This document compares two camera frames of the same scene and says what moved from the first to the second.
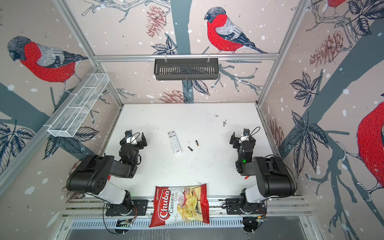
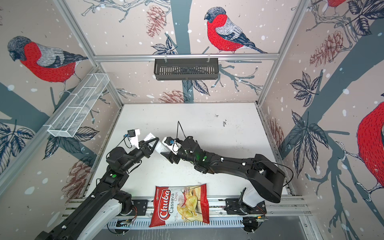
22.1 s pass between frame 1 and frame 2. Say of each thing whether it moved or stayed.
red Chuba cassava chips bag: stayed
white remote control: moved
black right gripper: moved
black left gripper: moved
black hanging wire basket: stayed
